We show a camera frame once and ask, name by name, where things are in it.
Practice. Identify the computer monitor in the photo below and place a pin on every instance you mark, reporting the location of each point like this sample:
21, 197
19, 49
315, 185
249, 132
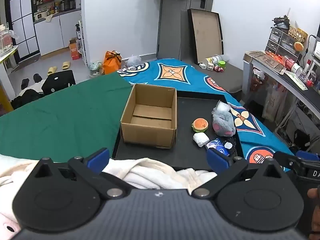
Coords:
317, 47

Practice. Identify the beige tote bag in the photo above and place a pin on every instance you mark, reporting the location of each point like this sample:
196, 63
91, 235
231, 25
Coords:
273, 105

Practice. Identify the small red toys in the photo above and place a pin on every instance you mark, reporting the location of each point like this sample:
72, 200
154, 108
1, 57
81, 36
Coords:
218, 68

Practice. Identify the yellow slipper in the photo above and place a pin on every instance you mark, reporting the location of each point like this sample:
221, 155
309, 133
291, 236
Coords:
66, 65
52, 70

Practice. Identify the green cup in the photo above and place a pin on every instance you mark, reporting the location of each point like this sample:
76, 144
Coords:
222, 63

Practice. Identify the black shoe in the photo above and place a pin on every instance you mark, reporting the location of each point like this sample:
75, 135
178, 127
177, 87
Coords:
25, 83
37, 77

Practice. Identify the side table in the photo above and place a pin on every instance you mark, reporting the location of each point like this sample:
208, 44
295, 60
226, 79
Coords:
5, 62

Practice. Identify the white kitchen cabinet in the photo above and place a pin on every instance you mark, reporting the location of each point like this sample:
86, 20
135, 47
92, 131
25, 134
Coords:
52, 33

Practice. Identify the black and white garment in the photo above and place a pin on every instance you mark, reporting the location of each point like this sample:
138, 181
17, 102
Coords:
27, 96

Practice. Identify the grey plush mouse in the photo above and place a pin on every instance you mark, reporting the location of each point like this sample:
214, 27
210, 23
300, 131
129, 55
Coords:
223, 125

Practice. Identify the person's right hand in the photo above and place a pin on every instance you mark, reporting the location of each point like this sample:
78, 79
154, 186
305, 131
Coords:
315, 212

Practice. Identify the large glass jar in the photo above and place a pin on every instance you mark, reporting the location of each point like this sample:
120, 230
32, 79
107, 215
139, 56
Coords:
6, 40

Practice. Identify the red basket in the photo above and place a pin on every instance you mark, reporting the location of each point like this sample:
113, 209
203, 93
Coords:
257, 80

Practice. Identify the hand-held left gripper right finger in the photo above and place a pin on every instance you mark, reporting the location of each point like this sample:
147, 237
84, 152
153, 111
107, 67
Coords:
217, 160

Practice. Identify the cream fleece blanket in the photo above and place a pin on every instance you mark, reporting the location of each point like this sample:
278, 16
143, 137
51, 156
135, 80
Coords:
150, 173

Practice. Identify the bamboo basket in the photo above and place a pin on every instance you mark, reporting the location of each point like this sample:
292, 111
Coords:
298, 33

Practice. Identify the orange cardboard box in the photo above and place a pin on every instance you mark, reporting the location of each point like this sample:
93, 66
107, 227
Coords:
74, 50

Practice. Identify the orange round toy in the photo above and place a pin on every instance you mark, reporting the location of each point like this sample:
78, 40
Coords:
298, 45

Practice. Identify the black framed flat cardboard lid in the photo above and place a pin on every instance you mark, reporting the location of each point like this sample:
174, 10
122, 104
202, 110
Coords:
207, 33

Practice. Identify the small white box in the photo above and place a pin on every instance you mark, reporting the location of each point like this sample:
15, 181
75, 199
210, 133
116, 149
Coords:
202, 66

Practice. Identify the green cloth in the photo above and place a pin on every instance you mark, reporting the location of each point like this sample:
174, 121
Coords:
62, 120

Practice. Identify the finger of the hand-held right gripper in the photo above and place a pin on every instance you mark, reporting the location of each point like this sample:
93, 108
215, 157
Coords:
309, 154
285, 159

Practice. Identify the clear plastic bag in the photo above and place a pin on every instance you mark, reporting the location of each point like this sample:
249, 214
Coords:
133, 60

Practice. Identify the white desk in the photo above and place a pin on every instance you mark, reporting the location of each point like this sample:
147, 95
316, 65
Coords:
290, 82

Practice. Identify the burger plush toy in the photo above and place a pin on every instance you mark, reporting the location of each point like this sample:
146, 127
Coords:
200, 125

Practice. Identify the blue and white packet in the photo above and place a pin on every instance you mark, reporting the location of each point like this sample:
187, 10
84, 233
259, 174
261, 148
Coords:
218, 147

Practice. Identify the black tray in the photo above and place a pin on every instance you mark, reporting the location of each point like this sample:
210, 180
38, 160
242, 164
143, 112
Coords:
186, 116

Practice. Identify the brown cardboard box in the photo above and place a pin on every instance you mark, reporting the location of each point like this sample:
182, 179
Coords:
150, 135

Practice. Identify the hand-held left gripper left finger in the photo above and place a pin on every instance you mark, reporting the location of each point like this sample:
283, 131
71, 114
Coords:
99, 158

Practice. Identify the grey door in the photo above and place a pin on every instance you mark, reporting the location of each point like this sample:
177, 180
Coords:
172, 25

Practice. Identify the grey drawer organiser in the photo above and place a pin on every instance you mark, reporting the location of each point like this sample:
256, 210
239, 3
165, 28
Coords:
280, 41

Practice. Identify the clear bag of white stuffing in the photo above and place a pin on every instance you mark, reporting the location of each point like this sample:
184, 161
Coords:
222, 106

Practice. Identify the orange bag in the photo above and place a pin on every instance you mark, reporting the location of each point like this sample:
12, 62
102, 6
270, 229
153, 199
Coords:
112, 63

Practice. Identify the clear bag with jar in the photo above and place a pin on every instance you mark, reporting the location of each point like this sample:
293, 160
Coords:
96, 69

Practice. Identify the blue printed blanket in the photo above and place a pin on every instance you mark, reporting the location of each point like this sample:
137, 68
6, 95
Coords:
175, 73

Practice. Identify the black framed glass door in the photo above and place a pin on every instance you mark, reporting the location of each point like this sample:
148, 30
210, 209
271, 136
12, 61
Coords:
21, 17

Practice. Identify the black stool with white dots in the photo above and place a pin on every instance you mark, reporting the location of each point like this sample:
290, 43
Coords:
58, 81

